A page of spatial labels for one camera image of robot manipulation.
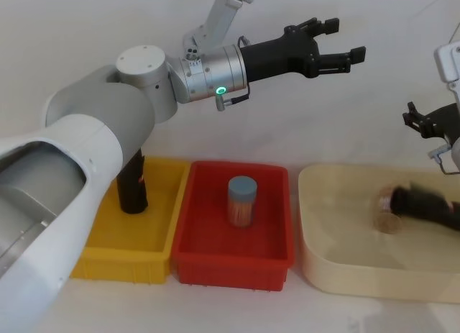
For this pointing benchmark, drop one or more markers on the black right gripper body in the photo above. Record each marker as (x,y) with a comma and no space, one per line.
(443,121)

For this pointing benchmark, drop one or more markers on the white table cloth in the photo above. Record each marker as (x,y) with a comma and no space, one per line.
(230,311)

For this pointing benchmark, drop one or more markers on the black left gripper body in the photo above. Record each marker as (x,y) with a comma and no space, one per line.
(273,56)

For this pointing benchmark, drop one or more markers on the round brown cork disc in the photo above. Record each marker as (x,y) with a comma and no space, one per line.
(387,225)

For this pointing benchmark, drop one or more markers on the clear jar with grey-blue lid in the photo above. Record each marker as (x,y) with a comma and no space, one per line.
(241,203)

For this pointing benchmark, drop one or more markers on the red plastic bin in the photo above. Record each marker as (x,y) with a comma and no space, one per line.
(212,239)

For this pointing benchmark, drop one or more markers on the black bottle with red label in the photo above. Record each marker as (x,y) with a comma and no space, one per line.
(133,189)

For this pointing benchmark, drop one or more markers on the yellow plastic bin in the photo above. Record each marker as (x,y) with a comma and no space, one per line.
(143,236)

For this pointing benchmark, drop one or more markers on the white and grey left robot arm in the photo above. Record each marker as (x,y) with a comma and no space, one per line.
(90,131)

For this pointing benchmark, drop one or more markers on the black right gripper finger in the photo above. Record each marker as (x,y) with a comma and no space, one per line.
(413,122)
(411,108)

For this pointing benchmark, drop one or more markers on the cream plastic bin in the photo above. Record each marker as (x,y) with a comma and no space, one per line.
(345,246)

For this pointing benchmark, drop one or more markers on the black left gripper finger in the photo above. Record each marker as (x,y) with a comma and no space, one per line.
(334,61)
(323,25)

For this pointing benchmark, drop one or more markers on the black bottle with copper end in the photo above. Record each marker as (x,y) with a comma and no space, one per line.
(417,203)

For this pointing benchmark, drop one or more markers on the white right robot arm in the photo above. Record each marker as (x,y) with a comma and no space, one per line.
(449,63)

